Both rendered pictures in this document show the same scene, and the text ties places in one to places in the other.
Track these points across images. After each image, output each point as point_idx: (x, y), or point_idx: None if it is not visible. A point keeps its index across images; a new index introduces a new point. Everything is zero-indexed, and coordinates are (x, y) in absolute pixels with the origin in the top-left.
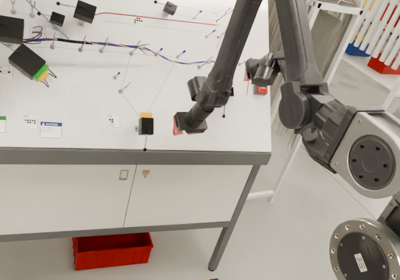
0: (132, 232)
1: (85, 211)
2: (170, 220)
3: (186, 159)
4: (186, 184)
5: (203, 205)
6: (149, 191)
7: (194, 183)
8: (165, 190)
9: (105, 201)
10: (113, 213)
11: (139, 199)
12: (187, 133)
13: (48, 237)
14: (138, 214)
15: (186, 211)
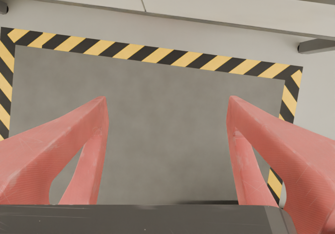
0: (165, 17)
1: None
2: (237, 21)
3: None
4: None
5: (316, 23)
6: None
7: (307, 1)
8: None
9: None
10: None
11: None
12: (228, 121)
13: None
14: (168, 7)
15: (271, 21)
